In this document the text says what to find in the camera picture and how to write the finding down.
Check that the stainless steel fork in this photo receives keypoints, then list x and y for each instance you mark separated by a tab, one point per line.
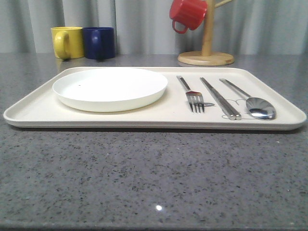
195	99

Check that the white round plate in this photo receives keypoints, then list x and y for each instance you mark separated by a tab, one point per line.
112	89

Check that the stainless steel spoon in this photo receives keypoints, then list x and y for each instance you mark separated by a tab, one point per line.
257	107

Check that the wooden mug tree stand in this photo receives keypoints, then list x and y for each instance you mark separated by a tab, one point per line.
207	57

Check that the dark blue mug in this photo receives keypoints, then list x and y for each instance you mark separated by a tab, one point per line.
99	42

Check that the red mug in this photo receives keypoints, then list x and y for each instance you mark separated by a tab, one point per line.
187	14

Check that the yellow mug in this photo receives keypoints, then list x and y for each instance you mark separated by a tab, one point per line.
67	42

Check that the cream rabbit serving tray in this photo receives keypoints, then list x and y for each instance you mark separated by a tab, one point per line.
42	109

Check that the grey curtain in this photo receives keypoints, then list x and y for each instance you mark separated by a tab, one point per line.
144	26

